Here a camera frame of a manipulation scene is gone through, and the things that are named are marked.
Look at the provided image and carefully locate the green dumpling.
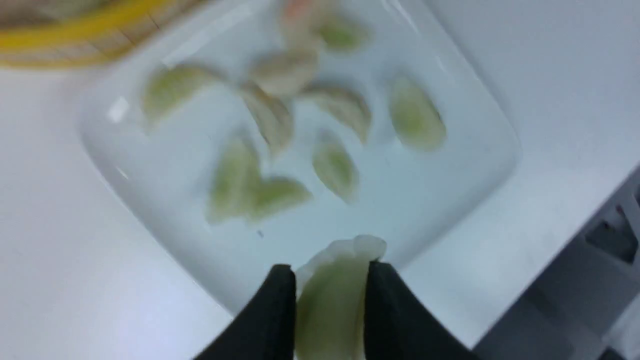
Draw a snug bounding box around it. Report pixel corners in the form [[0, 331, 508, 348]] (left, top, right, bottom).
[[294, 235, 387, 360], [314, 14, 370, 53]]

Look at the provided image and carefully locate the green dumpling plate lower left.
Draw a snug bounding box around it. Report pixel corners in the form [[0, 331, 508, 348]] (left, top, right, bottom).
[[245, 177, 313, 223]]

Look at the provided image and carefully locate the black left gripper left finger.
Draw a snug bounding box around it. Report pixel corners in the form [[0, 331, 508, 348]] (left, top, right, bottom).
[[195, 264, 297, 360]]

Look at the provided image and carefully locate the green dumpling plate bottom right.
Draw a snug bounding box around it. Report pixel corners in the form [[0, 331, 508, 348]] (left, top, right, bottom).
[[389, 75, 447, 152]]

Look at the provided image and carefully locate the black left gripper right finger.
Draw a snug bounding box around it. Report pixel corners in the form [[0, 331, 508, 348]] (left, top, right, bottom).
[[364, 260, 479, 360]]

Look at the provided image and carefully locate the white square plate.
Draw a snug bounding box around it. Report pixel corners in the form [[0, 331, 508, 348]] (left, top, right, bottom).
[[78, 0, 521, 313]]

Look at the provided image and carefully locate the pink dumpling on plate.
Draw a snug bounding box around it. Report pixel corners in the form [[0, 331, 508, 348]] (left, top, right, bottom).
[[279, 0, 323, 50]]

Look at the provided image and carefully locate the white dumpling plate middle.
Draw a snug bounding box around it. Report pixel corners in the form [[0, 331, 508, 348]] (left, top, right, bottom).
[[238, 84, 295, 160]]

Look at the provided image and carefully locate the bamboo steamer basket yellow rim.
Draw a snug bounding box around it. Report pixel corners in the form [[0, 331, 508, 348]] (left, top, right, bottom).
[[0, 0, 202, 69]]

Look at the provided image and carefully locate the green dumpling beside pink one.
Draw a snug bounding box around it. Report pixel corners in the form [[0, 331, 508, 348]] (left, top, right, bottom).
[[314, 14, 370, 53]]

